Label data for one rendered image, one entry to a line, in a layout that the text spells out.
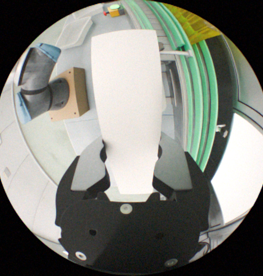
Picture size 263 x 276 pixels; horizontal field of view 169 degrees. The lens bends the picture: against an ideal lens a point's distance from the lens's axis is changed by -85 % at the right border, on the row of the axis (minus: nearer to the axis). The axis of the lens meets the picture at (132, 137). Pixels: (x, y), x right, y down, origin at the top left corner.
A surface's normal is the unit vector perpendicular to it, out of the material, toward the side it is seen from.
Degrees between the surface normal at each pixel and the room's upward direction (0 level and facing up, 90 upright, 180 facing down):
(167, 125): 0
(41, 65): 69
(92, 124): 0
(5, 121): 90
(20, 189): 90
